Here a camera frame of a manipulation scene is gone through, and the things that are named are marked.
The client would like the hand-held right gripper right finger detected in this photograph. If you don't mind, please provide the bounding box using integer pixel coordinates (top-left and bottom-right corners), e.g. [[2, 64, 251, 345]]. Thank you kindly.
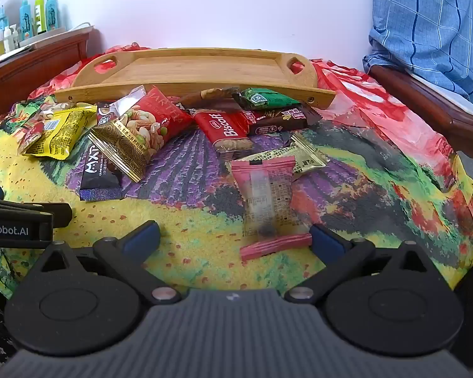
[[286, 224, 439, 305]]

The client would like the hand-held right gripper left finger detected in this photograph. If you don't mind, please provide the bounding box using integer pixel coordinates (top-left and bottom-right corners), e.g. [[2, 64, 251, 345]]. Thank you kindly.
[[32, 221, 182, 305]]

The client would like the red and black stick packet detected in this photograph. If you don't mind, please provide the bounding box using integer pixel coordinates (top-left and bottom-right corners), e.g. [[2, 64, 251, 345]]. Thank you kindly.
[[79, 102, 124, 201]]

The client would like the red biscuit packet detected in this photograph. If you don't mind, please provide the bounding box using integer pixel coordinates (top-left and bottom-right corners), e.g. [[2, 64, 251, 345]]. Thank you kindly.
[[18, 120, 47, 155], [192, 109, 254, 155]]

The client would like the pink snack packet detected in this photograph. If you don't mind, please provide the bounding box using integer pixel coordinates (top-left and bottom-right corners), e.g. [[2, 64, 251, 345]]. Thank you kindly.
[[225, 155, 313, 261]]

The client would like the yellow snack packet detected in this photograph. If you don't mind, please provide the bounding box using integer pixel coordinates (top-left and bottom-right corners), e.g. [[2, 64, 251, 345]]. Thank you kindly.
[[24, 106, 98, 161]]

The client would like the pale gold green packet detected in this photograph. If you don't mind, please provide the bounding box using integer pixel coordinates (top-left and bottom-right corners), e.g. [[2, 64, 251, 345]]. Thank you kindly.
[[226, 133, 331, 182]]

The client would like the clear packet of white candy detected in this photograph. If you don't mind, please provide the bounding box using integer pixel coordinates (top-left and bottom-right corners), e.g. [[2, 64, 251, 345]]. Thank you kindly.
[[32, 101, 79, 123]]

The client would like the red and gold nut packet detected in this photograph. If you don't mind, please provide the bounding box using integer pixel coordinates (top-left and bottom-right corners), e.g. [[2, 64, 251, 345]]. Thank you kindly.
[[87, 85, 194, 184]]

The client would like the dark brown and red bar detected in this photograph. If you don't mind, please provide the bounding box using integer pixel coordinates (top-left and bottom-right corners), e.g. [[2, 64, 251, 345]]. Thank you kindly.
[[244, 104, 322, 137]]

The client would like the brown chocolate packet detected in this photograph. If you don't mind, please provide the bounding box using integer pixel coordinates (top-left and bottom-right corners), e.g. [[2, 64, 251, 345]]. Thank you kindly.
[[177, 87, 244, 113]]

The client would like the green snack packet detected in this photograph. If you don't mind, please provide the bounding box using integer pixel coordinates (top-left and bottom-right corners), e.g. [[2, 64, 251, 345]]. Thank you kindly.
[[232, 88, 302, 111]]

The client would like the wooden tray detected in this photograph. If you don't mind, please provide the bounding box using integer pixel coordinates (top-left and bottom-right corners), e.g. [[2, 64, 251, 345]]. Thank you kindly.
[[54, 47, 337, 110]]

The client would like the colourful printed blanket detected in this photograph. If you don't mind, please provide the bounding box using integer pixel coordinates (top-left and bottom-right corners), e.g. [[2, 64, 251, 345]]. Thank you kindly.
[[0, 41, 473, 298]]

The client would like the wooden nightstand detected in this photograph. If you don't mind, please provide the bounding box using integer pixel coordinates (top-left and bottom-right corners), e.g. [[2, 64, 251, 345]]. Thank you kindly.
[[0, 29, 91, 118]]

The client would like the stack of papers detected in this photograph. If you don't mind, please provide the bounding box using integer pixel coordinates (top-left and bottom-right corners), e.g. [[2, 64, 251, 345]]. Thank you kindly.
[[0, 45, 35, 62]]

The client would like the white plastic tray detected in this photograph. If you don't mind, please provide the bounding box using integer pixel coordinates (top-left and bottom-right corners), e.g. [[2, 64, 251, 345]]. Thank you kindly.
[[19, 24, 95, 49]]

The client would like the tall teal spray bottle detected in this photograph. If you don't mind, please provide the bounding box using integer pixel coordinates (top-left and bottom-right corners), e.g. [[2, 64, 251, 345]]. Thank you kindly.
[[45, 0, 60, 31], [19, 0, 33, 37]]

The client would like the yellow-green spray bottle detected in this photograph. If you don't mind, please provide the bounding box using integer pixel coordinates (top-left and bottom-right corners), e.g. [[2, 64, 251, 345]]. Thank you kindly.
[[33, 0, 48, 34]]

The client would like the blue plaid cloth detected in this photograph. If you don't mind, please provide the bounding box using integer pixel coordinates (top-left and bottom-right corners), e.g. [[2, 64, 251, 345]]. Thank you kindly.
[[363, 0, 473, 105]]

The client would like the dark wooden bed frame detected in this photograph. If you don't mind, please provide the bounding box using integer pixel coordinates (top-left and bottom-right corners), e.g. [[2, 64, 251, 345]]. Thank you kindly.
[[368, 65, 473, 163]]

